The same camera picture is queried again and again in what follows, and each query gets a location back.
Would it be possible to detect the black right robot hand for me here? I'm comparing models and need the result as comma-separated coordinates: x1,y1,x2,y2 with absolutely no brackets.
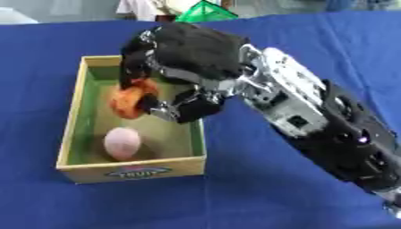
117,22,251,124

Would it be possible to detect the orange soft toy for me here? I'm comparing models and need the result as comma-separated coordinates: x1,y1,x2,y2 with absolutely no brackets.
107,78,160,120

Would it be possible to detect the tan cardboard box green inside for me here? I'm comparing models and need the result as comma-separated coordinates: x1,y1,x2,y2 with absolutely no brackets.
55,55,209,185

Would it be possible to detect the green mesh basket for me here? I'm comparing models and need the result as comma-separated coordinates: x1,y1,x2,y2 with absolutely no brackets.
174,0,240,23

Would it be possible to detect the person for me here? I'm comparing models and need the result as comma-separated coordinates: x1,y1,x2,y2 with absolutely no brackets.
114,0,234,22

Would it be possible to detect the pink toy egg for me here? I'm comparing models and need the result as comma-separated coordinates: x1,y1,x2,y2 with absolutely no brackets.
101,127,143,161

